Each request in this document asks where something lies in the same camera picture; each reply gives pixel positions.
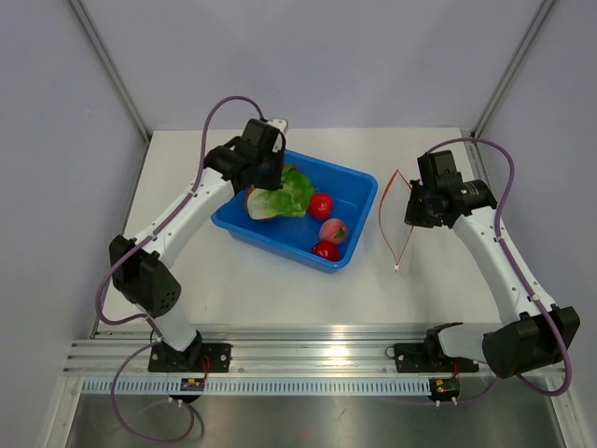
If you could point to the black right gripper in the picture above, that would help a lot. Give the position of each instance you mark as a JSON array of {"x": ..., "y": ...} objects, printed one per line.
[{"x": 412, "y": 216}]

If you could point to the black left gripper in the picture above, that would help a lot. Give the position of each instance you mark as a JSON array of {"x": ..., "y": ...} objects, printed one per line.
[{"x": 275, "y": 182}]

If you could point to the clear zip bag orange zipper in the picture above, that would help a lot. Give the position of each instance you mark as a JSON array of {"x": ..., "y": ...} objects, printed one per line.
[{"x": 396, "y": 234}]

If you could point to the green toy lettuce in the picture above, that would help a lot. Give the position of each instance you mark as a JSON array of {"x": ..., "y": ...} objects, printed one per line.
[{"x": 292, "y": 199}]

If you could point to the red toy apple top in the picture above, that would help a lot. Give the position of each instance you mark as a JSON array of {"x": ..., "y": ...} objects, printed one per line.
[{"x": 321, "y": 206}]

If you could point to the red toy apple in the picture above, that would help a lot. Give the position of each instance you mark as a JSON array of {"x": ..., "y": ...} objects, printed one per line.
[
  {"x": 326, "y": 250},
  {"x": 321, "y": 206}
]

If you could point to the pink toy peach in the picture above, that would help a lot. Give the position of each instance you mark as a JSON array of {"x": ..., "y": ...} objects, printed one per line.
[{"x": 333, "y": 230}]

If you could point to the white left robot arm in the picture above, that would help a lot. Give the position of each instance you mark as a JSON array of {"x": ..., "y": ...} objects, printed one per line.
[{"x": 142, "y": 265}]

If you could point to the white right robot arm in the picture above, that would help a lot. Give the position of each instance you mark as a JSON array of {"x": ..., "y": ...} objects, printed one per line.
[{"x": 533, "y": 332}]

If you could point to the blue plastic bin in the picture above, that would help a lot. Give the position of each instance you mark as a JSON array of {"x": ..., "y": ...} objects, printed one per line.
[{"x": 292, "y": 238}]

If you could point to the red toy apple bottom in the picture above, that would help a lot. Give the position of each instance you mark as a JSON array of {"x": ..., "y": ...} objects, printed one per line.
[{"x": 326, "y": 250}]

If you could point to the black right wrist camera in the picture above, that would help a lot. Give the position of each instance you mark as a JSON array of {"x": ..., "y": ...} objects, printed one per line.
[{"x": 438, "y": 170}]

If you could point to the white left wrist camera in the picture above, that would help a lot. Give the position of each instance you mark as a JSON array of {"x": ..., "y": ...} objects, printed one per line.
[{"x": 281, "y": 124}]

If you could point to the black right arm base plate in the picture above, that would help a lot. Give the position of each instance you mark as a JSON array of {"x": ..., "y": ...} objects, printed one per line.
[{"x": 412, "y": 358}]

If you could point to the aluminium table rail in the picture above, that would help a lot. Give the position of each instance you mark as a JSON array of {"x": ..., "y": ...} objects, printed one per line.
[{"x": 290, "y": 351}]

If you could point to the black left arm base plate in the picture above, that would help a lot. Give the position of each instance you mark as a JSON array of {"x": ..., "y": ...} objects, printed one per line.
[{"x": 210, "y": 357}]

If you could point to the white slotted cable duct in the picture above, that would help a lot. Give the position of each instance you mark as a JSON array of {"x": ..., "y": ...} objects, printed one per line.
[{"x": 229, "y": 386}]

